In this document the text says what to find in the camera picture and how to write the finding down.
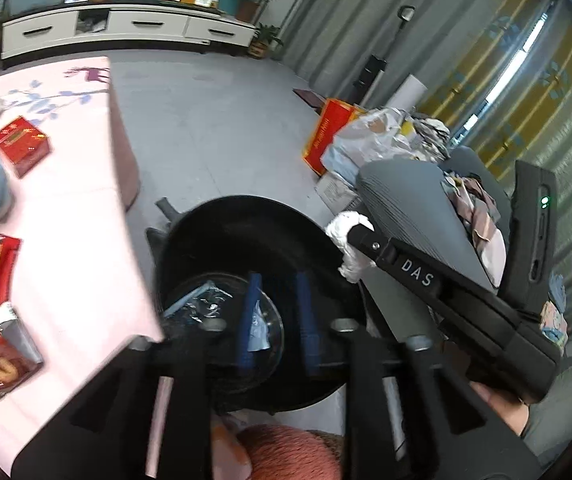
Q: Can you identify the black round trash bin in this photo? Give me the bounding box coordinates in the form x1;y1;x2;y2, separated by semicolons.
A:
146;195;366;413

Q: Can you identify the grey fabric sofa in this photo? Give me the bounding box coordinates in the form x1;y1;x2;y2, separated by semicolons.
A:
356;146;512;341

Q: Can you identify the white paper roll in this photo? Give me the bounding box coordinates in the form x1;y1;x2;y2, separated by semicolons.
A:
386;74;427;112

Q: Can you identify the white TV cabinet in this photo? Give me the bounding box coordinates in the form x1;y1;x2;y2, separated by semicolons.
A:
1;3;255;61

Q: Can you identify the red gift bag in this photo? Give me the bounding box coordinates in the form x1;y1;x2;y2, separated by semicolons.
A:
302;99;365;177

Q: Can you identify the person's right hand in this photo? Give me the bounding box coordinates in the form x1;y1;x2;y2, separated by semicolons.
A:
469;382;529;436

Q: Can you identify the potted green plant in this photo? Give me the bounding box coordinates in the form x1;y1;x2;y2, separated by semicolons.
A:
248;23;284;60

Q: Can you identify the white plastic bag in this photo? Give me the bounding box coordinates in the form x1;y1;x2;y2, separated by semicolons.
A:
321;107;417;185

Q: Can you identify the pink printed tablecloth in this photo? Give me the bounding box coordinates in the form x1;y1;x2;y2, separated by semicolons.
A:
0;56;161;471

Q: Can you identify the clothes pile on sofa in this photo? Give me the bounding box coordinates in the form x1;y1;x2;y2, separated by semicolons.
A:
441;171;507;289

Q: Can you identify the red cigarette box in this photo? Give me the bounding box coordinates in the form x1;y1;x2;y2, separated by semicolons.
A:
0;116;51;178

